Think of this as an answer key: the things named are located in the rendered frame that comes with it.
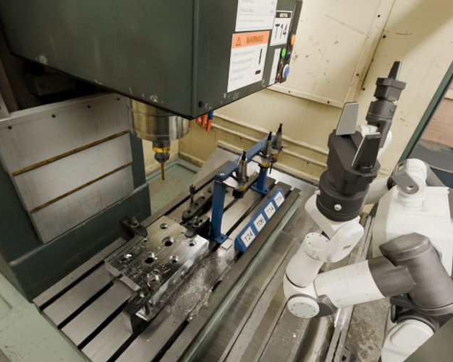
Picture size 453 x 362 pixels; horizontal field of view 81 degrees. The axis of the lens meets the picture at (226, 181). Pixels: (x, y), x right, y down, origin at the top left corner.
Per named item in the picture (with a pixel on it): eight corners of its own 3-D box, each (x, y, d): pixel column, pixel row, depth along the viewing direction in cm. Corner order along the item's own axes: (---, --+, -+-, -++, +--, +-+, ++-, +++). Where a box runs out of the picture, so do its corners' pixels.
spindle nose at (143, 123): (150, 113, 80) (147, 72, 73) (199, 125, 77) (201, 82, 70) (116, 133, 68) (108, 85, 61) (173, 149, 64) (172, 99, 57)
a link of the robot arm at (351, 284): (305, 287, 83) (379, 267, 72) (305, 329, 72) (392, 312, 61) (284, 264, 79) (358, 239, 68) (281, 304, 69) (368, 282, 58)
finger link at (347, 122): (342, 105, 43) (336, 136, 48) (362, 103, 43) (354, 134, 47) (339, 100, 44) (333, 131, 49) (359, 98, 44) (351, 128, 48)
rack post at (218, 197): (227, 237, 118) (235, 182, 101) (221, 245, 114) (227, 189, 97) (209, 227, 121) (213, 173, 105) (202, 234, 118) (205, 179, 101)
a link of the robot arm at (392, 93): (415, 84, 93) (402, 118, 97) (389, 82, 101) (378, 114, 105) (393, 77, 87) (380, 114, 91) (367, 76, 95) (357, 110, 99)
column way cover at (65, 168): (138, 191, 138) (126, 90, 108) (43, 248, 104) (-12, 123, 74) (131, 187, 140) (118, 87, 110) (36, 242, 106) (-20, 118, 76)
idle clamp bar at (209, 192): (217, 198, 139) (218, 188, 135) (189, 229, 119) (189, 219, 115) (208, 195, 140) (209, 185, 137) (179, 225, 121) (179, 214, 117)
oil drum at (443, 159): (428, 231, 272) (484, 156, 222) (415, 264, 234) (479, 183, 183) (369, 202, 303) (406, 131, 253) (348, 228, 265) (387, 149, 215)
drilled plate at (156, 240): (206, 248, 106) (207, 240, 103) (153, 305, 85) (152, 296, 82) (164, 223, 115) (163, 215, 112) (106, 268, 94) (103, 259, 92)
